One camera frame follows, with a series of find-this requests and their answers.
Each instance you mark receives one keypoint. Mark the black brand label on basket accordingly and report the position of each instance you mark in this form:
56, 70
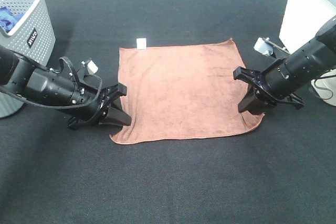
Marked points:
32, 38

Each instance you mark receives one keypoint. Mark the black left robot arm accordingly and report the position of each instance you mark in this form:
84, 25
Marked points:
78, 93

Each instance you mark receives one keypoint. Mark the white ribbed storage bin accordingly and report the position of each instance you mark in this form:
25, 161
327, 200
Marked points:
302, 19

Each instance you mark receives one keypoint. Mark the grey perforated laundry basket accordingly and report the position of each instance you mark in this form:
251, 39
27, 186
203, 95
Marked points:
35, 15

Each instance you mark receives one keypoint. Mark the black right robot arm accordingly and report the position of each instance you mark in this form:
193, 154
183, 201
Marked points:
288, 72

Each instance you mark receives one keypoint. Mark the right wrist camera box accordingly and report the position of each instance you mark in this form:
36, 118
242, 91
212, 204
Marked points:
262, 47

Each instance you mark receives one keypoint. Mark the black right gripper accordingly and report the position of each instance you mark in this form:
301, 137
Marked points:
258, 98

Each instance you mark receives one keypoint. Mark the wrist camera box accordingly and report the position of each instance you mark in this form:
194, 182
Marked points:
262, 47
89, 67

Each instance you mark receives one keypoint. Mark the white towel care tag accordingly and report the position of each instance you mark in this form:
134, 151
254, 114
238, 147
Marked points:
141, 43

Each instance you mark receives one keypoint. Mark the blue cloth in basket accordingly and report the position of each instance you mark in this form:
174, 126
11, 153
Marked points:
9, 20

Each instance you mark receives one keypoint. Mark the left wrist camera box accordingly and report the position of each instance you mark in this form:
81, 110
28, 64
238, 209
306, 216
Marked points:
89, 67

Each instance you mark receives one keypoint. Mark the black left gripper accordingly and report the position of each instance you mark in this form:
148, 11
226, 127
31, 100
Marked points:
102, 111

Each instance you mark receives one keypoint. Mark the brown microfibre towel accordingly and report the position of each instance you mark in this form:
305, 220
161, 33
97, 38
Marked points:
182, 92

